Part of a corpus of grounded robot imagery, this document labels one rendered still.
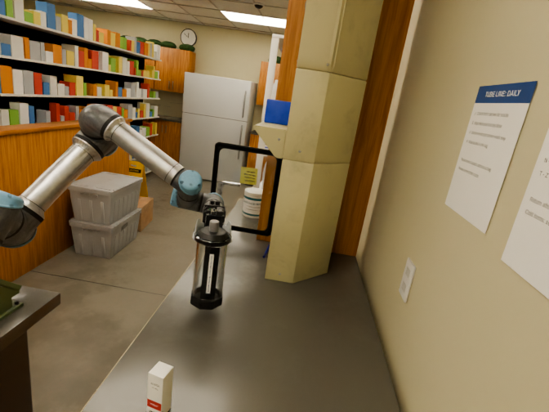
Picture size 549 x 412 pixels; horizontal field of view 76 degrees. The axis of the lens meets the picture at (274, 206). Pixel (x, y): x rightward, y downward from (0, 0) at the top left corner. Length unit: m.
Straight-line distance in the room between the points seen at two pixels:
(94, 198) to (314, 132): 2.50
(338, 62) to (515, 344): 0.93
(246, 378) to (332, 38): 1.02
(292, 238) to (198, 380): 0.60
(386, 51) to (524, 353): 1.25
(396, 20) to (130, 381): 1.52
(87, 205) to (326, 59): 2.68
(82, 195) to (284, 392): 2.81
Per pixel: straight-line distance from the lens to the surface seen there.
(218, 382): 0.96
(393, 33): 1.65
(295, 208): 1.28
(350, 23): 1.29
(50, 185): 1.36
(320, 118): 1.22
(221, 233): 1.04
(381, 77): 1.62
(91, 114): 1.32
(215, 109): 6.32
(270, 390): 0.96
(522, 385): 0.67
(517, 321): 0.68
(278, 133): 1.23
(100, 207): 3.41
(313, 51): 1.24
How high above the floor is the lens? 1.61
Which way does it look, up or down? 17 degrees down
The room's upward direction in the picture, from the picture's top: 9 degrees clockwise
